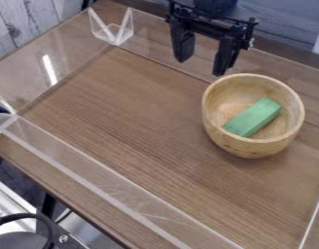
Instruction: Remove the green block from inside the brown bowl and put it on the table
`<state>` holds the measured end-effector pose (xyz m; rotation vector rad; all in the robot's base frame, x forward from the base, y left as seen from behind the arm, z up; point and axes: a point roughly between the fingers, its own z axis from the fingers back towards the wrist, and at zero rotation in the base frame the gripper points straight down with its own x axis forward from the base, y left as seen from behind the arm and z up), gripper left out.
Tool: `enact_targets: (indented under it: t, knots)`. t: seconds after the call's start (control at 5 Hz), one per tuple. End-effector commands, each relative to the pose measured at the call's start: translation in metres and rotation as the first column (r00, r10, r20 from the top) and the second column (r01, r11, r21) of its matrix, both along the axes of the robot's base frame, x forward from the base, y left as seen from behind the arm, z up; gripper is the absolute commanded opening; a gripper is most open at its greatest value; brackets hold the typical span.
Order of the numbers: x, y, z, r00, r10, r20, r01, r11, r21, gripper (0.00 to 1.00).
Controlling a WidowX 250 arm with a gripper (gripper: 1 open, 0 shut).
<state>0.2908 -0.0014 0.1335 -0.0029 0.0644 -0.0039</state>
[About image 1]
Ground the clear acrylic tray wall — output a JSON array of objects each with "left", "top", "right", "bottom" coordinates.
[{"left": 0, "top": 94, "right": 244, "bottom": 249}]

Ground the clear acrylic corner bracket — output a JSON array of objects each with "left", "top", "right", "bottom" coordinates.
[{"left": 87, "top": 8, "right": 133, "bottom": 46}]

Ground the black table leg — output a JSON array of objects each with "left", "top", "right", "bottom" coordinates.
[{"left": 40, "top": 194, "right": 57, "bottom": 219}]

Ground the black cable loop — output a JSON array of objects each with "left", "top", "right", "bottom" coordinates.
[{"left": 0, "top": 212, "right": 58, "bottom": 249}]

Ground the light wooden bowl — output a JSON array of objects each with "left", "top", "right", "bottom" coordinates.
[{"left": 201, "top": 73, "right": 304, "bottom": 159}]

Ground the green rectangular block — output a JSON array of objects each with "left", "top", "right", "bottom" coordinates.
[{"left": 221, "top": 97, "right": 281, "bottom": 137}]

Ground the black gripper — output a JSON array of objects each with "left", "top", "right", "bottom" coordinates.
[{"left": 165, "top": 0, "right": 257, "bottom": 77}]

